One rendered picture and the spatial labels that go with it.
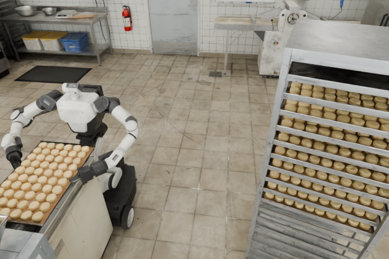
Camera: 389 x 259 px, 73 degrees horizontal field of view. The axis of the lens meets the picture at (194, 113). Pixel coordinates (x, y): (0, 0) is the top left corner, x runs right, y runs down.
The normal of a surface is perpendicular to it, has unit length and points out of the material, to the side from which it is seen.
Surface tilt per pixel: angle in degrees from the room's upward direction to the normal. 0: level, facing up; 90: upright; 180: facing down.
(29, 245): 0
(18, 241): 0
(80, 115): 91
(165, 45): 90
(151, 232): 0
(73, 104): 45
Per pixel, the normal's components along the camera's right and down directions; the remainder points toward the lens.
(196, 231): 0.00, -0.83
